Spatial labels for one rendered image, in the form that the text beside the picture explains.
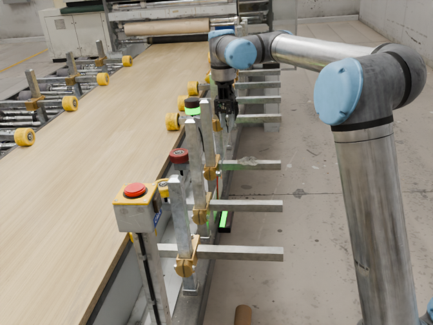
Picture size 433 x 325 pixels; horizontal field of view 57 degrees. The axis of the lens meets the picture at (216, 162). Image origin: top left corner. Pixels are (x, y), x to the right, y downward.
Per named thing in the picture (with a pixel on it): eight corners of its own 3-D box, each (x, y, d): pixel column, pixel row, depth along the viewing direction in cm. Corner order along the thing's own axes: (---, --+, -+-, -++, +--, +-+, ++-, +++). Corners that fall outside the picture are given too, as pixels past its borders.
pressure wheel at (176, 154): (192, 170, 169) (190, 146, 164) (189, 180, 162) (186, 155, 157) (174, 170, 170) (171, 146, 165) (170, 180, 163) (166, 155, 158)
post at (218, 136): (225, 169, 188) (218, 69, 166) (225, 173, 185) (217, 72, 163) (218, 169, 189) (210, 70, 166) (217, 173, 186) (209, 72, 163)
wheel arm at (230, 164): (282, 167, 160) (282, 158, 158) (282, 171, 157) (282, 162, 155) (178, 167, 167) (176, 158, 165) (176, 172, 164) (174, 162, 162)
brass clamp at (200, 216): (214, 203, 146) (212, 191, 144) (209, 225, 134) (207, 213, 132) (198, 203, 147) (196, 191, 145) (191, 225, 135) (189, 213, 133)
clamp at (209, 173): (220, 164, 167) (220, 153, 165) (216, 180, 155) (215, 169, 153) (207, 164, 168) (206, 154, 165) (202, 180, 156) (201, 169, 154)
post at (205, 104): (219, 205, 168) (209, 97, 146) (218, 210, 165) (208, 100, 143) (211, 205, 169) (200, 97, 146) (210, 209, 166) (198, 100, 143)
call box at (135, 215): (163, 215, 81) (158, 182, 77) (154, 236, 75) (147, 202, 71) (131, 214, 82) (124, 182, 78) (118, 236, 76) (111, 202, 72)
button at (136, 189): (149, 189, 76) (147, 182, 76) (142, 200, 73) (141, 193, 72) (129, 189, 77) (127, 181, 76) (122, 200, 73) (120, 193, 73)
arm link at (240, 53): (263, 37, 120) (246, 31, 131) (229, 42, 117) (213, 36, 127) (264, 67, 125) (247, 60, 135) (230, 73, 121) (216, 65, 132)
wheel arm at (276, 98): (281, 100, 199) (281, 94, 197) (281, 103, 195) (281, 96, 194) (184, 104, 206) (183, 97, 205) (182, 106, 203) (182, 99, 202)
